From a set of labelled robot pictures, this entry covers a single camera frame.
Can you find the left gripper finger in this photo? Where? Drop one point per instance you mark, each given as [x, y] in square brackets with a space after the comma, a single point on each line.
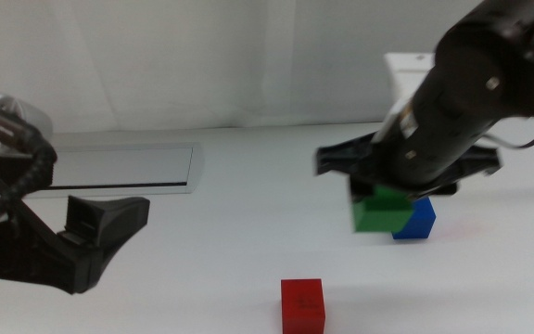
[109, 222]

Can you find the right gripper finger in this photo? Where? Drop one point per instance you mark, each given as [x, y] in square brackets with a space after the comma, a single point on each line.
[438, 192]
[358, 191]

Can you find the green cube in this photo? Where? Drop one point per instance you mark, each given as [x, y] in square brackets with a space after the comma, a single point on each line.
[380, 215]

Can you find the blue cube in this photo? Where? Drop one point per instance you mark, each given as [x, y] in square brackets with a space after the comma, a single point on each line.
[422, 222]

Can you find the red cube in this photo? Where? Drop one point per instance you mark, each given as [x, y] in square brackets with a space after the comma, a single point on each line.
[303, 306]

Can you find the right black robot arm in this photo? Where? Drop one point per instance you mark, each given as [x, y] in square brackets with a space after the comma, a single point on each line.
[480, 69]

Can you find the white curtain backdrop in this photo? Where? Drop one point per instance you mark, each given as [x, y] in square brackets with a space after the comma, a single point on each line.
[202, 55]

